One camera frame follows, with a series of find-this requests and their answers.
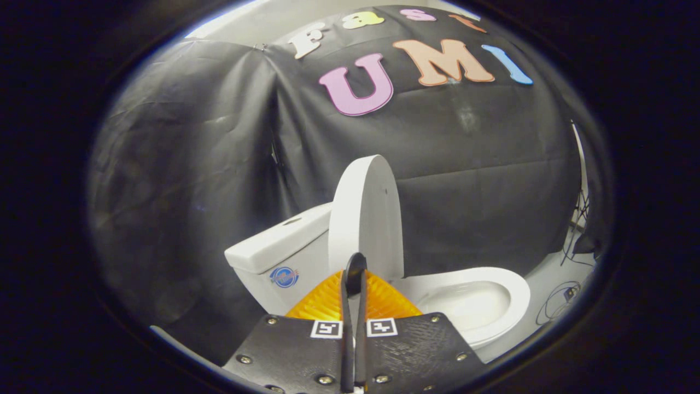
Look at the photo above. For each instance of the black backdrop cloth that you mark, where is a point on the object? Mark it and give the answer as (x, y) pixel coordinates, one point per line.
(191, 191)
(596, 219)
(465, 164)

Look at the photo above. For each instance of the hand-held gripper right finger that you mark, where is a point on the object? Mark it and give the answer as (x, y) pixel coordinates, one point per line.
(361, 350)

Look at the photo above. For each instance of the white toilet lid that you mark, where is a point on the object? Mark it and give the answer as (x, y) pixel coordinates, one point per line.
(363, 213)

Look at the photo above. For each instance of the small black adapter box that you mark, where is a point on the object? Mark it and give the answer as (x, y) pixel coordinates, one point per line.
(570, 293)

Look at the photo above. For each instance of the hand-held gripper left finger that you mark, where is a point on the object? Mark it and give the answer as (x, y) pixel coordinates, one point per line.
(346, 350)

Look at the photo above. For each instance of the white toilet bowl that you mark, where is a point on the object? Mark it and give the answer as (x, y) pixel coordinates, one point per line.
(470, 306)

